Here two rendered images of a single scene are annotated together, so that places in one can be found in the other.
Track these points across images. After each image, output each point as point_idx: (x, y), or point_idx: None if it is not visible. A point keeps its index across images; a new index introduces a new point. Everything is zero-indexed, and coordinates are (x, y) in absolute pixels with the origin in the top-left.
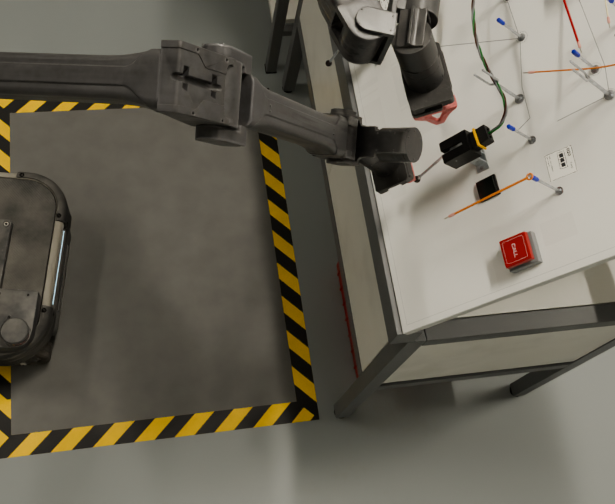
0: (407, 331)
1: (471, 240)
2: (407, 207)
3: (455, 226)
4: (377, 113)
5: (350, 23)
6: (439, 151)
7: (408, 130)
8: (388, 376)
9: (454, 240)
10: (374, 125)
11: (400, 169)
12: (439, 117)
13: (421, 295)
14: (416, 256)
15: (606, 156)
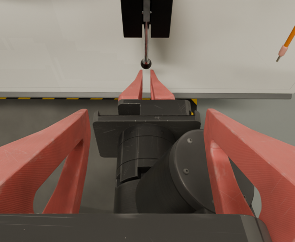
0: None
1: (265, 1)
2: (158, 66)
3: (227, 18)
4: (11, 74)
5: None
6: (98, 13)
7: (195, 202)
8: None
9: (244, 23)
10: (28, 79)
11: (176, 127)
12: (211, 139)
13: (274, 71)
14: (226, 68)
15: None
